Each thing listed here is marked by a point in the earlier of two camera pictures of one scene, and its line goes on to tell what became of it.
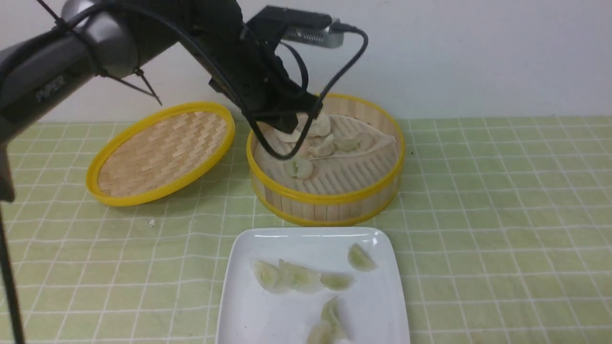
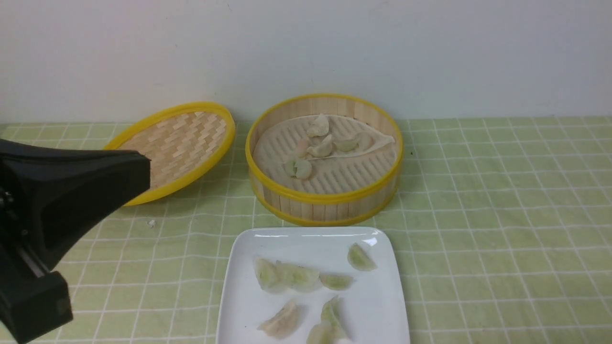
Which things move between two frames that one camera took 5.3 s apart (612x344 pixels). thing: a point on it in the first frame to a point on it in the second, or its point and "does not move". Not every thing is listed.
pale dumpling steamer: (286, 137) to (284, 323)
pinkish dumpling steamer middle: (303, 151) does not move
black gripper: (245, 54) to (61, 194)
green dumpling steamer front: (299, 168) does not move
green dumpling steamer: (328, 330) does not move
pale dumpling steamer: (325, 149) does not move
